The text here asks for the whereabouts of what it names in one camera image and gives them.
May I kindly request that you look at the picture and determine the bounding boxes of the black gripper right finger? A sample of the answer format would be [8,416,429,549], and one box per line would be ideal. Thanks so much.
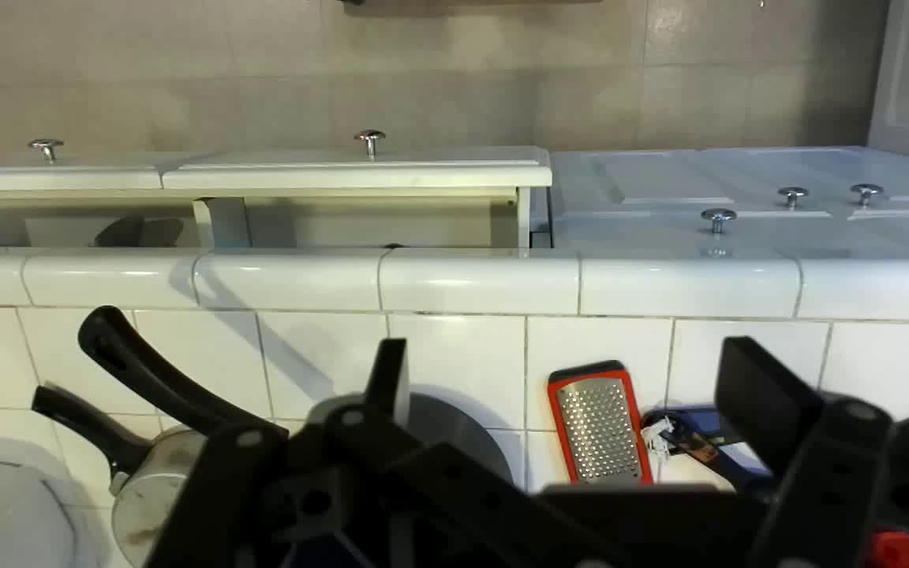
[712,335,909,568]

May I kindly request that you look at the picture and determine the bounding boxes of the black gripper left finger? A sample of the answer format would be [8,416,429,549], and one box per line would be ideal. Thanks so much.
[148,335,623,568]

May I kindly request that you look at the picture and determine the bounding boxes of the red plastic bowl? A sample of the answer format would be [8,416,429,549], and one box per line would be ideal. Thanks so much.
[862,527,909,568]

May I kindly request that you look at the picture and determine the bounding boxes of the round metal drawer unit knob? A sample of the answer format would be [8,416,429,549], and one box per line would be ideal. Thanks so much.
[773,183,814,211]
[696,206,742,236]
[844,179,885,211]

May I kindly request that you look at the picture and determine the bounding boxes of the white open counter drawer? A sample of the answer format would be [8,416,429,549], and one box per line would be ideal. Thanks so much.
[160,142,557,256]

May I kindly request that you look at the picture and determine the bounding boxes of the white drawer unit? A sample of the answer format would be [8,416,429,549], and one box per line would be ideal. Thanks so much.
[548,142,909,262]

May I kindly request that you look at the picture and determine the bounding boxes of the metal counter drawer knob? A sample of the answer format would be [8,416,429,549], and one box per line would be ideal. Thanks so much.
[352,127,390,165]

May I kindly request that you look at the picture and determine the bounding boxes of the metal base cabinet knob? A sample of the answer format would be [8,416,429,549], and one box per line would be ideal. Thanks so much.
[26,136,65,166]

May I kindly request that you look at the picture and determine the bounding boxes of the black pot with long handle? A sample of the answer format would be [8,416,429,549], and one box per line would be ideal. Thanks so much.
[75,304,521,500]

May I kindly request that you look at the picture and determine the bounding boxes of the red handled metal grater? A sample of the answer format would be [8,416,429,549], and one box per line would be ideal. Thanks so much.
[543,358,659,489]

